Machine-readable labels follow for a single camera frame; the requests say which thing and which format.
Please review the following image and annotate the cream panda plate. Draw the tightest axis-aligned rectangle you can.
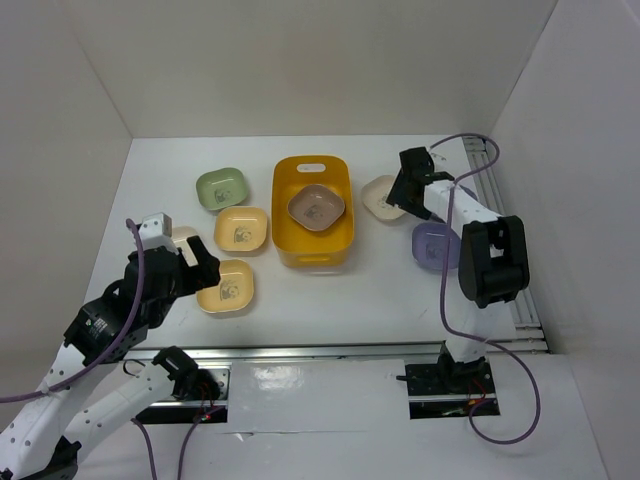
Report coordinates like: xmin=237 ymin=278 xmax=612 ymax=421
xmin=171 ymin=226 xmax=198 ymax=248
xmin=361 ymin=175 xmax=405 ymax=222

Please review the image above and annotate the purple panda plate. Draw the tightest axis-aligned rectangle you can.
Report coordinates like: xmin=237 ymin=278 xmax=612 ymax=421
xmin=459 ymin=185 xmax=478 ymax=201
xmin=411 ymin=222 xmax=447 ymax=271

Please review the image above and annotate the yellow panda plate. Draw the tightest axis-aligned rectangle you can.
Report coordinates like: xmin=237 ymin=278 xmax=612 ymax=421
xmin=196 ymin=259 xmax=254 ymax=314
xmin=214 ymin=206 xmax=268 ymax=252

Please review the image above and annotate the pink-brown panda plate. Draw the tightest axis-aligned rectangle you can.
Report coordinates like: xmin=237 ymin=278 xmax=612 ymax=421
xmin=287 ymin=184 xmax=346 ymax=232

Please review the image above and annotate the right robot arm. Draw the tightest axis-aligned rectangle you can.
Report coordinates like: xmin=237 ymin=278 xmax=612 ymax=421
xmin=387 ymin=147 xmax=530 ymax=392

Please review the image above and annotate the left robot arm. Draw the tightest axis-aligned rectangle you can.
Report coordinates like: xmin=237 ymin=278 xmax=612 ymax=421
xmin=1 ymin=236 xmax=221 ymax=479

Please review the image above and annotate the yellow plastic bin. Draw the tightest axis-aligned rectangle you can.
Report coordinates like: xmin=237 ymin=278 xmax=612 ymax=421
xmin=271 ymin=155 xmax=355 ymax=268

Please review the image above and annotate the green panda plate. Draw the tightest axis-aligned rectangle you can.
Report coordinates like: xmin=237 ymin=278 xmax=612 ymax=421
xmin=195 ymin=167 xmax=249 ymax=211

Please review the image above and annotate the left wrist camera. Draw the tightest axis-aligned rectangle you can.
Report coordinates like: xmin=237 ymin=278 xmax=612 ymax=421
xmin=138 ymin=213 xmax=197 ymax=266

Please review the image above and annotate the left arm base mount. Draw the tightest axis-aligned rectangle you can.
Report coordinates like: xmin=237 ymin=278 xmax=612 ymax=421
xmin=135 ymin=364 xmax=231 ymax=425

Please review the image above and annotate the aluminium front rail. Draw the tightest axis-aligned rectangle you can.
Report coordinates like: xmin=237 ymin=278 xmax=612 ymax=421
xmin=125 ymin=339 xmax=549 ymax=361

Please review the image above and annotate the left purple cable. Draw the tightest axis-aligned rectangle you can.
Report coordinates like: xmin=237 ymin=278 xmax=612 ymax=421
xmin=0 ymin=218 xmax=151 ymax=404

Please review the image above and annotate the aluminium side rail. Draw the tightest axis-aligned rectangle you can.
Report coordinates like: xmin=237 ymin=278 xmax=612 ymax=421
xmin=462 ymin=134 xmax=546 ymax=343

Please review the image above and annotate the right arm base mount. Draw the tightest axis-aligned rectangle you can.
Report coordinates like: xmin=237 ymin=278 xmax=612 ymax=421
xmin=396 ymin=351 xmax=500 ymax=420

